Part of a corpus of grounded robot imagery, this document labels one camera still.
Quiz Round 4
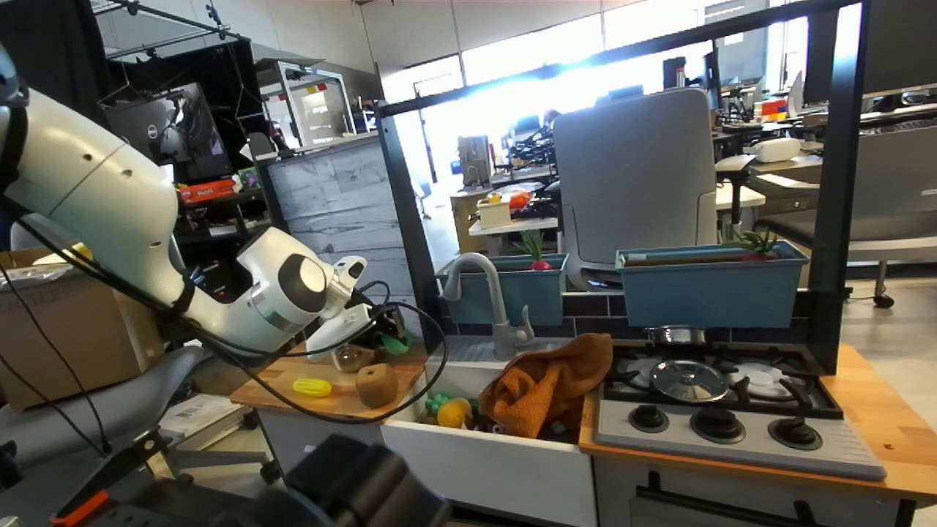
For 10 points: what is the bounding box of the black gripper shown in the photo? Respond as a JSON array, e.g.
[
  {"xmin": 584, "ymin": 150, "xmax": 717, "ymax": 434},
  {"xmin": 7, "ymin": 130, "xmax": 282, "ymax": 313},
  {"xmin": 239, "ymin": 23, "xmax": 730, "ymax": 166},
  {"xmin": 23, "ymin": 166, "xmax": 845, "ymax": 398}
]
[{"xmin": 334, "ymin": 295, "xmax": 416, "ymax": 367}]

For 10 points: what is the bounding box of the yellow banana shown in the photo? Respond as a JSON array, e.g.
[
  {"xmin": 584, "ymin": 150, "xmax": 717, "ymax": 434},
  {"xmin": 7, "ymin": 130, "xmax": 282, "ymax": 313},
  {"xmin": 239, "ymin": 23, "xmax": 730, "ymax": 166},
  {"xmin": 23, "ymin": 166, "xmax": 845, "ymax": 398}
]
[{"xmin": 291, "ymin": 376, "xmax": 338, "ymax": 400}]

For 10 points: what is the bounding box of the white toy sink basin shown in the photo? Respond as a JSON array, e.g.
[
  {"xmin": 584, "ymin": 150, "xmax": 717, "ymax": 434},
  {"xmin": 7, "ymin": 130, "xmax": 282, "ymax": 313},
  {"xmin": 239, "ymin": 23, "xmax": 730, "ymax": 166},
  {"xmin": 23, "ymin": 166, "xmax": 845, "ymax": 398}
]
[{"xmin": 381, "ymin": 333, "xmax": 600, "ymax": 527}]

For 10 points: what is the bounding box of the wooden stove counter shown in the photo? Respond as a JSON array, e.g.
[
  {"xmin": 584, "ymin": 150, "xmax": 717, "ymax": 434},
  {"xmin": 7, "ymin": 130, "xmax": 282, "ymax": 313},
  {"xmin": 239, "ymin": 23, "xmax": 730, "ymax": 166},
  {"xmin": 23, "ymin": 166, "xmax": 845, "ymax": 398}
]
[{"xmin": 581, "ymin": 343, "xmax": 937, "ymax": 507}]

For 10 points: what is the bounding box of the white toy faucet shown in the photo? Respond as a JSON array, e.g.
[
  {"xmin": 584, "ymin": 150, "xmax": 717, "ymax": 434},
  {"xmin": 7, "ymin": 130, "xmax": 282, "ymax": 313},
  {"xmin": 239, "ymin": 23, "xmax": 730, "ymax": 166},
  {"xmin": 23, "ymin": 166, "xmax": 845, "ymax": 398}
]
[{"xmin": 444, "ymin": 250, "xmax": 540, "ymax": 361}]

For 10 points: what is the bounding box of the red flower plant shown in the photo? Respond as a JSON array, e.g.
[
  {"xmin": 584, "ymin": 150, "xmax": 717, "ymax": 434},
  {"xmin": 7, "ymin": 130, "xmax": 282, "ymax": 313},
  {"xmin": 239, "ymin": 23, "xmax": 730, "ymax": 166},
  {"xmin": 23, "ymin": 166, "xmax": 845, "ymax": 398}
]
[{"xmin": 521, "ymin": 232, "xmax": 556, "ymax": 276}]

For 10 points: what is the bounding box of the green succulent plant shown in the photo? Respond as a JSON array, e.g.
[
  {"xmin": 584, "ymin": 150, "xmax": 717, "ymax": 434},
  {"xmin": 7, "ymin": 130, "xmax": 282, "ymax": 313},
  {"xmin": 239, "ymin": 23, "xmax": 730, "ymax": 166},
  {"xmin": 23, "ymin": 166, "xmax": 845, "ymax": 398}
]
[{"xmin": 730, "ymin": 226, "xmax": 786, "ymax": 258}]

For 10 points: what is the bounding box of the orange cloth towel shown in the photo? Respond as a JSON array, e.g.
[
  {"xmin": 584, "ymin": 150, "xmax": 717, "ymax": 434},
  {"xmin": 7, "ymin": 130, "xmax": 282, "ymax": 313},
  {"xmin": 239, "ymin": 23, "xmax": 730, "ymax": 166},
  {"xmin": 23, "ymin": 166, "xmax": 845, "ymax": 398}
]
[{"xmin": 479, "ymin": 330, "xmax": 615, "ymax": 439}]

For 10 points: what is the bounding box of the toy kitchen cabinet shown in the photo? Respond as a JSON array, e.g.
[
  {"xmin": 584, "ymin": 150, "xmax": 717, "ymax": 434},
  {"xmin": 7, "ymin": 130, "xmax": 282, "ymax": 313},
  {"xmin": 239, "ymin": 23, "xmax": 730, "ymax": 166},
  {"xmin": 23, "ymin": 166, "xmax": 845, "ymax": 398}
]
[{"xmin": 259, "ymin": 403, "xmax": 921, "ymax": 527}]

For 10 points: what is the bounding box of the green pea plush ball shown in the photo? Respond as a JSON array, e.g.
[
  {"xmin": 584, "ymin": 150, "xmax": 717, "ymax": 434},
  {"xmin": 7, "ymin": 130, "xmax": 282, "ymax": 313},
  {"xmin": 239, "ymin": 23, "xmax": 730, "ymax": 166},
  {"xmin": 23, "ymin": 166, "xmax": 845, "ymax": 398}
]
[{"xmin": 379, "ymin": 330, "xmax": 416, "ymax": 361}]

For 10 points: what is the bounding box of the grey office chair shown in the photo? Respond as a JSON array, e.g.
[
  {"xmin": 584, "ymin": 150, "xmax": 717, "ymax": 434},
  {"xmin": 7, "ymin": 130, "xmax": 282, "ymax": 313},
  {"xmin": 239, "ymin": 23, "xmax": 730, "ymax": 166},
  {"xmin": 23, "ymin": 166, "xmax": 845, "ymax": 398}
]
[{"xmin": 0, "ymin": 207, "xmax": 275, "ymax": 491}]

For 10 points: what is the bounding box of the white tall chair back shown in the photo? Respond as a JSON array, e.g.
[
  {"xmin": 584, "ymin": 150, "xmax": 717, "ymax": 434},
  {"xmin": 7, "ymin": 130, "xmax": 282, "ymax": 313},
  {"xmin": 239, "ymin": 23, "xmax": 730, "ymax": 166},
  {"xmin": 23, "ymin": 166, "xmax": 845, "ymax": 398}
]
[{"xmin": 552, "ymin": 86, "xmax": 722, "ymax": 272}]

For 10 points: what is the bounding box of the grey toy stove top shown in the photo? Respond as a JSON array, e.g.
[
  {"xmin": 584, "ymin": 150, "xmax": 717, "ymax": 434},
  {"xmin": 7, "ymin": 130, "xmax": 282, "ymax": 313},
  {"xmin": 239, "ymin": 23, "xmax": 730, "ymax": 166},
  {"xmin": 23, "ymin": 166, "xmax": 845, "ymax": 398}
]
[{"xmin": 596, "ymin": 339, "xmax": 890, "ymax": 482}]

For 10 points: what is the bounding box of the orange clamp handle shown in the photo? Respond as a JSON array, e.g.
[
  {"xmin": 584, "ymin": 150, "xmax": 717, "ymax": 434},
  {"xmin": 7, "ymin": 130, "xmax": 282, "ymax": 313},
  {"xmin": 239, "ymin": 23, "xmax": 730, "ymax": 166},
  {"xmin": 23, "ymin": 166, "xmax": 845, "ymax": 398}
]
[{"xmin": 51, "ymin": 488, "xmax": 116, "ymax": 527}]

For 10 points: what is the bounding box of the brown kiwi plush toy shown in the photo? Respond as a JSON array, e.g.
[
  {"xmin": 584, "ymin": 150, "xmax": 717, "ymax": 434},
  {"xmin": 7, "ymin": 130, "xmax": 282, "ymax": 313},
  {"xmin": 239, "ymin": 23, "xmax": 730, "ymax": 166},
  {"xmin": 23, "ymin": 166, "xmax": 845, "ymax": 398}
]
[{"xmin": 351, "ymin": 361, "xmax": 403, "ymax": 411}]

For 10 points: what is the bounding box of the black metal frame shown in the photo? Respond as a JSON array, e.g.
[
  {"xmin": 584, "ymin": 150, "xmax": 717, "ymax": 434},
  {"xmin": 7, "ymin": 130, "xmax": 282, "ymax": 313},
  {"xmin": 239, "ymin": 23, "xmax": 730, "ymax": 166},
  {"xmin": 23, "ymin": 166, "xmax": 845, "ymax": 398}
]
[{"xmin": 376, "ymin": 0, "xmax": 874, "ymax": 377}]

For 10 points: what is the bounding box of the black computer monitor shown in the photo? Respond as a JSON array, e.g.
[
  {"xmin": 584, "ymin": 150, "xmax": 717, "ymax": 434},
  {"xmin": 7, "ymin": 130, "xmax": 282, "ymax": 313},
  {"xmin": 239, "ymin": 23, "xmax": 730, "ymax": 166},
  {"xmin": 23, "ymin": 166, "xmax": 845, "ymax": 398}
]
[{"xmin": 99, "ymin": 81, "xmax": 233, "ymax": 188}]

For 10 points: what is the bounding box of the small blue planter box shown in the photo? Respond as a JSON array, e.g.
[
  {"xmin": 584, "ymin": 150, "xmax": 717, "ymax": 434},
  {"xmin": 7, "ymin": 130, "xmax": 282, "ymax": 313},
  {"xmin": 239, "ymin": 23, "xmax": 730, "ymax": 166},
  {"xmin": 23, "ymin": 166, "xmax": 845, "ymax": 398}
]
[{"xmin": 435, "ymin": 253, "xmax": 569, "ymax": 330}]

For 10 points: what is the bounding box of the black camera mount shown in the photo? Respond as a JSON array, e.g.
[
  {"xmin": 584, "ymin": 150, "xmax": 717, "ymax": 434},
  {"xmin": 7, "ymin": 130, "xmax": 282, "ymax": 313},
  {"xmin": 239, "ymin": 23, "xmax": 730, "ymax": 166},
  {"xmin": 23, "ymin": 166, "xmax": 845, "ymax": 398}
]
[{"xmin": 143, "ymin": 434, "xmax": 452, "ymax": 527}]

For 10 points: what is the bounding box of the white metal cabinet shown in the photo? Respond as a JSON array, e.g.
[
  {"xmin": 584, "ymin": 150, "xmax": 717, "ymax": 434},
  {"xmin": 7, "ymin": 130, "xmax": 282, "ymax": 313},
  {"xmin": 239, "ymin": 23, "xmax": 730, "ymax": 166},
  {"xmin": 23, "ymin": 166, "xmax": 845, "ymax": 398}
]
[{"xmin": 256, "ymin": 59, "xmax": 362, "ymax": 156}]

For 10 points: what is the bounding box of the small steel pan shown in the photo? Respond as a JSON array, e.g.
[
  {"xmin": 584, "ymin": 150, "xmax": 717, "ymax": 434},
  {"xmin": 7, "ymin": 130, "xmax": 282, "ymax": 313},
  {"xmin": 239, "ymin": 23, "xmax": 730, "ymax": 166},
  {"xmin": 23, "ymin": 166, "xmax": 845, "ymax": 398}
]
[{"xmin": 641, "ymin": 323, "xmax": 713, "ymax": 351}]

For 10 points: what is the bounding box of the grey wood plank panel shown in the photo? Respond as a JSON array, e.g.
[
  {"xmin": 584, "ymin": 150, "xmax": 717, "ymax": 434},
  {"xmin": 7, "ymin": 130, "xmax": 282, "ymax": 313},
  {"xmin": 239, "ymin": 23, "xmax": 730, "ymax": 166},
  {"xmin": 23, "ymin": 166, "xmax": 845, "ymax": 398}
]
[{"xmin": 259, "ymin": 131, "xmax": 425, "ymax": 346}]

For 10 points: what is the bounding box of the flat grey board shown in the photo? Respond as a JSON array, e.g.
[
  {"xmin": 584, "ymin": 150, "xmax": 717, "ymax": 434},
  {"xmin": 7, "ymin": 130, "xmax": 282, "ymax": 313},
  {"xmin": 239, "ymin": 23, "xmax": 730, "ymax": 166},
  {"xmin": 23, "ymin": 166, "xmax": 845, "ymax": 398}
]
[{"xmin": 158, "ymin": 392, "xmax": 246, "ymax": 446}]

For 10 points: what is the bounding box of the wooden counter top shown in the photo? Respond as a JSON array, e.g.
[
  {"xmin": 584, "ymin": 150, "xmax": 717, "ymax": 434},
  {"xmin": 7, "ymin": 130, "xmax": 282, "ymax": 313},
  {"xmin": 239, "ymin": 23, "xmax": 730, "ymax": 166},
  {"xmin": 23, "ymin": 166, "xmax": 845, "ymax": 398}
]
[{"xmin": 228, "ymin": 346, "xmax": 430, "ymax": 424}]

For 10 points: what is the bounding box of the brown cardboard box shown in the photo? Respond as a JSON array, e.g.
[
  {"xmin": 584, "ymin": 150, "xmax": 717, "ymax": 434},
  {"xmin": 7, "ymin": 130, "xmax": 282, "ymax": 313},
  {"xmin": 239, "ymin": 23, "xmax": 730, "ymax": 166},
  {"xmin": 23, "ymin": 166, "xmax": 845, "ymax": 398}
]
[{"xmin": 0, "ymin": 247, "xmax": 171, "ymax": 414}]

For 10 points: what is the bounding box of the yellow toy fruit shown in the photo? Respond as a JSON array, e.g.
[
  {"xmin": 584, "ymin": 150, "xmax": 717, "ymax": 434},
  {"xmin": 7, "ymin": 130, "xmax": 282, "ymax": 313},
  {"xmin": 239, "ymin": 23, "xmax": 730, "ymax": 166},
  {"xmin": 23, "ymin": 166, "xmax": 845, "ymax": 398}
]
[{"xmin": 435, "ymin": 396, "xmax": 479, "ymax": 431}]

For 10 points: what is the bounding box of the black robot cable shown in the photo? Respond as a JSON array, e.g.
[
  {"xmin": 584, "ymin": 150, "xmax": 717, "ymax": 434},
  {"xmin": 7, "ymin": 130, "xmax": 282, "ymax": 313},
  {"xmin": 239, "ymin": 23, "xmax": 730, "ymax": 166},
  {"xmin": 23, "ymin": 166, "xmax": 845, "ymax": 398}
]
[{"xmin": 0, "ymin": 193, "xmax": 455, "ymax": 428}]

